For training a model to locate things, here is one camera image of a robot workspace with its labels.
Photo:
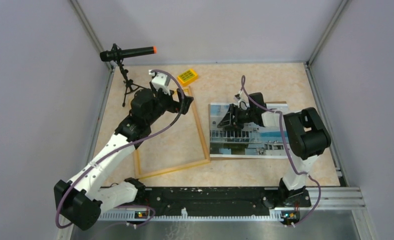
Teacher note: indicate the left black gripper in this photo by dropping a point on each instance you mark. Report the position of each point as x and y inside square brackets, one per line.
[183, 105]

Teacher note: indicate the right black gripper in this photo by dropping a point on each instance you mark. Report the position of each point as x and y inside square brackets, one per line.
[228, 121]

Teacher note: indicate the wooden yellow picture frame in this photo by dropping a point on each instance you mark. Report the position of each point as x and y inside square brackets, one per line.
[181, 147]

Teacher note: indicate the building and sky photo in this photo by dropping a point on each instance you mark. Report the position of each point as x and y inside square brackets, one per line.
[252, 141]

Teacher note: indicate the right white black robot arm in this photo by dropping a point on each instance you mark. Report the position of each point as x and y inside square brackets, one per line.
[304, 136]

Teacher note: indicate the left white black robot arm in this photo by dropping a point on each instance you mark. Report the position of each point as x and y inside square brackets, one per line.
[81, 200]

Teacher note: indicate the yellow green toy block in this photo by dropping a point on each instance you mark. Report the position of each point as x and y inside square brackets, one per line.
[187, 77]

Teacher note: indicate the black microphone on tripod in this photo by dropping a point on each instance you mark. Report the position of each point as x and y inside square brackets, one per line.
[117, 55]

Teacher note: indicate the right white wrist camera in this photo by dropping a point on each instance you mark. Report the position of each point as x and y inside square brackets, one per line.
[238, 100]

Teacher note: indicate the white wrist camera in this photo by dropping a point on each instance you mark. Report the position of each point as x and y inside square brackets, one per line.
[160, 82]
[238, 100]

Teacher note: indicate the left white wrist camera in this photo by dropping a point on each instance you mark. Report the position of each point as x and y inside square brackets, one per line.
[160, 82]

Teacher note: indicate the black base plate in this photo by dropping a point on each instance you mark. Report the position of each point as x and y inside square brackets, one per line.
[218, 201]

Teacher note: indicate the aluminium front rail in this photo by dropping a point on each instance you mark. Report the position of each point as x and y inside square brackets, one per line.
[336, 213]

